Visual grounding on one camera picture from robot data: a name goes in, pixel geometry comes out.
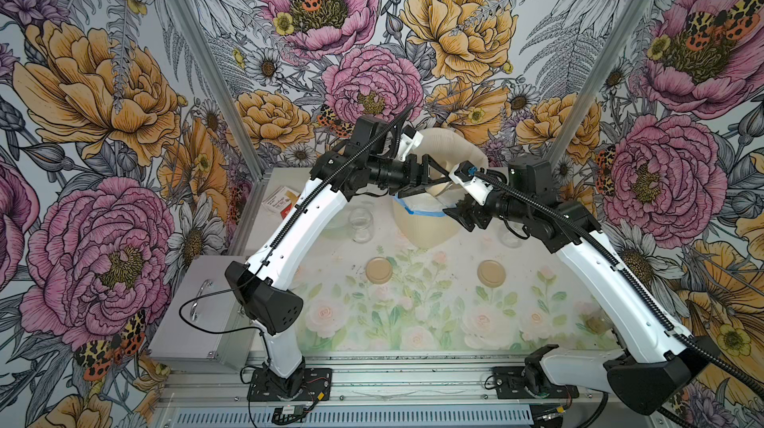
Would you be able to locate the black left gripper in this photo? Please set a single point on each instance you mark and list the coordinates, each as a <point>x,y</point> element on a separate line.
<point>411,182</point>

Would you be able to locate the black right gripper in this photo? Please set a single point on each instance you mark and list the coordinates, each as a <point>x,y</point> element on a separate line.
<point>465,214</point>

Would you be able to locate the glass jar with tea leaves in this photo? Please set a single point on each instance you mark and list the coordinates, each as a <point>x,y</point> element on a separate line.
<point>511,238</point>

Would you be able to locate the beige jar lid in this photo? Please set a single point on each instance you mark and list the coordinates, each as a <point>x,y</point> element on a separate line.
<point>491,273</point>
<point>379,271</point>
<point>440,188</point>

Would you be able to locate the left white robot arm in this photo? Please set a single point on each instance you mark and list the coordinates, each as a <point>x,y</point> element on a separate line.
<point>377,153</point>

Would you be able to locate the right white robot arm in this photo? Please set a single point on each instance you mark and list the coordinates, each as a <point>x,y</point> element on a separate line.
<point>657,355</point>

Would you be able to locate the beige trash bin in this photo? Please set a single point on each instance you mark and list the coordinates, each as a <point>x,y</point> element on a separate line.
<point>421,219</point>

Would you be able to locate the red white bandage box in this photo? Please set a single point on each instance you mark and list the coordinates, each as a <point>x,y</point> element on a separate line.
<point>281,201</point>

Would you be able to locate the small glass spice bottle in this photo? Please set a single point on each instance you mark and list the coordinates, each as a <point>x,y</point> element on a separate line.
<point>598,322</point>

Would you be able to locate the silver metal case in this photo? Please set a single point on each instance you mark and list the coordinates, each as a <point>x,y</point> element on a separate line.
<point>204,330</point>

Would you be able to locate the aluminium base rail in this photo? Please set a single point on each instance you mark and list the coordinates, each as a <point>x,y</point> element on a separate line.
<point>373,389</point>

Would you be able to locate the aluminium corner post left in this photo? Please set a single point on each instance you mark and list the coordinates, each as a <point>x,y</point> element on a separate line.
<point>185,15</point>

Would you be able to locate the aluminium corner post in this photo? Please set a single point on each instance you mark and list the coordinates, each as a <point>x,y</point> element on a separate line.
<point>606,59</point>
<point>185,15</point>

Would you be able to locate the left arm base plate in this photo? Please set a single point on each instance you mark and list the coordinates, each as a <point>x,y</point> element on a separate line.
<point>306,384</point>

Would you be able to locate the aluminium corner post right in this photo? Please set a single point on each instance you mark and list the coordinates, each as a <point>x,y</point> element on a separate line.
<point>606,59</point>

